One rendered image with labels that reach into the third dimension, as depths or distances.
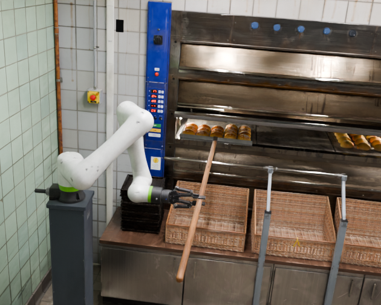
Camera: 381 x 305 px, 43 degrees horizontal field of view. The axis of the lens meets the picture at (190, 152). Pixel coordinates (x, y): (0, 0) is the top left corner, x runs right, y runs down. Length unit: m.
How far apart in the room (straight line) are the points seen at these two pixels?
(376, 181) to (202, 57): 1.56
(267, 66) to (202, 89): 0.48
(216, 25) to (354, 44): 0.93
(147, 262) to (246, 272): 0.69
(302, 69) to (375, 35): 0.52
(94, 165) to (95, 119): 1.35
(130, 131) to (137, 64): 1.19
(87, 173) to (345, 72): 1.94
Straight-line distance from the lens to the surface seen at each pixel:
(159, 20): 3.45
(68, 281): 2.85
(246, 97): 3.52
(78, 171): 2.41
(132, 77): 3.58
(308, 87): 3.53
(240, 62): 3.47
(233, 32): 3.45
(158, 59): 3.49
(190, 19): 3.47
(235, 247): 3.41
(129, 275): 3.60
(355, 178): 3.80
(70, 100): 3.76
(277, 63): 3.48
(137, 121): 2.44
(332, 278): 3.45
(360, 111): 3.62
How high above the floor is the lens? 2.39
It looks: 21 degrees down
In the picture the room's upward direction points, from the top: 4 degrees clockwise
